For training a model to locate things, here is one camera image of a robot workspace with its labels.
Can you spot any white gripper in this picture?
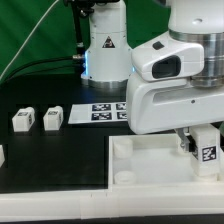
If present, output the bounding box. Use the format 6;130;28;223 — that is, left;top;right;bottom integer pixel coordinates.
126;73;224;152

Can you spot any white square tabletop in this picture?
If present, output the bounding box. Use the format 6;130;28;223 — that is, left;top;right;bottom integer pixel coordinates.
108;134;224;195

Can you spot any white L-shaped obstacle fence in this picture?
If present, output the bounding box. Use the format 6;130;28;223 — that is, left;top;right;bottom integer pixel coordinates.
0;187;224;222

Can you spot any white sheet with AprilTags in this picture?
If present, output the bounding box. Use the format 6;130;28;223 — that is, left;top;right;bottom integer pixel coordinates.
68;102;127;124

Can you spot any white block at left edge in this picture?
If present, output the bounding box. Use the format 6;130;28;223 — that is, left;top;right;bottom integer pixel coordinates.
0;145;5;168

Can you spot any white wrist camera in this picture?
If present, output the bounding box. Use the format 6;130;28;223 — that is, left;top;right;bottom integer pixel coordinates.
132;32;204;82

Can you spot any black cable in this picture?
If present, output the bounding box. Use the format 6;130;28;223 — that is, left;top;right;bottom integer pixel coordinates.
0;57;84;88

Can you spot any white cable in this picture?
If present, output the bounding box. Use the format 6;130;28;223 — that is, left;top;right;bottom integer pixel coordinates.
0;0;61;83

